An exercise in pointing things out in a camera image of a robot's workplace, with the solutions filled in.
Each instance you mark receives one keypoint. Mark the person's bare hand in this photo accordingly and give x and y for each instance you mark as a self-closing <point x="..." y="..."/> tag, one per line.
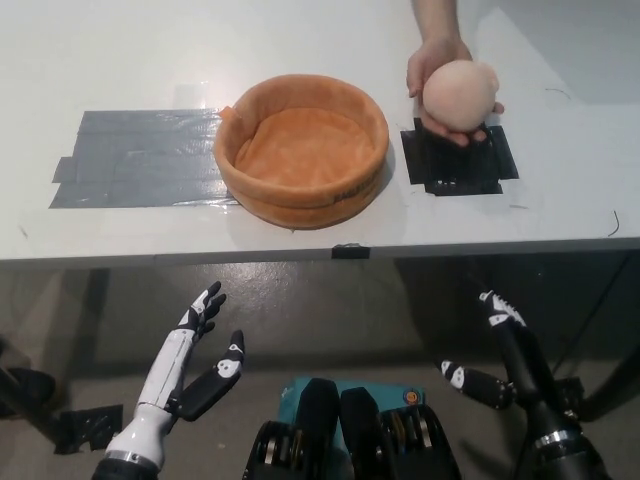
<point x="435" y="57"/>

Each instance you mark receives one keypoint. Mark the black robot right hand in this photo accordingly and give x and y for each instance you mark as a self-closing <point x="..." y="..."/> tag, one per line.
<point x="525" y="365"/>

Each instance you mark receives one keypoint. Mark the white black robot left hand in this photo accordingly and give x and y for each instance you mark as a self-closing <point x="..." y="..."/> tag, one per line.
<point x="165" y="360"/>

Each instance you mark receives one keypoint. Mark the pale pink plush dumpling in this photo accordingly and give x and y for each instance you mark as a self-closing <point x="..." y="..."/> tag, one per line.
<point x="457" y="97"/>

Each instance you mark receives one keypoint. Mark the black teal robot torso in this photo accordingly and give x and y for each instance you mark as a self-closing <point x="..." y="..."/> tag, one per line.
<point x="320" y="415"/>

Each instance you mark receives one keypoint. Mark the black floor tape patch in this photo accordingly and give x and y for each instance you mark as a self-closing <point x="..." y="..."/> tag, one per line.
<point x="85" y="427"/>

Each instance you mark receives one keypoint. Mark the black tape square patch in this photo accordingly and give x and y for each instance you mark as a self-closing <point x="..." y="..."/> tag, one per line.
<point x="450" y="170"/>

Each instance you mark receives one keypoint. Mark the dark rounded object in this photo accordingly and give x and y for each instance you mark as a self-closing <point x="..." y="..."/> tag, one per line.
<point x="25" y="392"/>

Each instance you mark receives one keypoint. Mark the orange plush round basket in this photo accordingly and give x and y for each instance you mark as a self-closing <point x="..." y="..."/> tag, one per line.
<point x="300" y="202"/>

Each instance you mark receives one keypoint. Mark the small black tape strip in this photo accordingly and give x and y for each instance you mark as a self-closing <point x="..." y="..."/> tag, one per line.
<point x="350" y="251"/>

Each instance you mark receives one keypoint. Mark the black metal frame beam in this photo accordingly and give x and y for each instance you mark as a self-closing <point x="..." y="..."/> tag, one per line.
<point x="615" y="390"/>

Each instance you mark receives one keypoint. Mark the grey duct tape patch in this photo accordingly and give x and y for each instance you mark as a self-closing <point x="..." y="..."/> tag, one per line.
<point x="140" y="155"/>

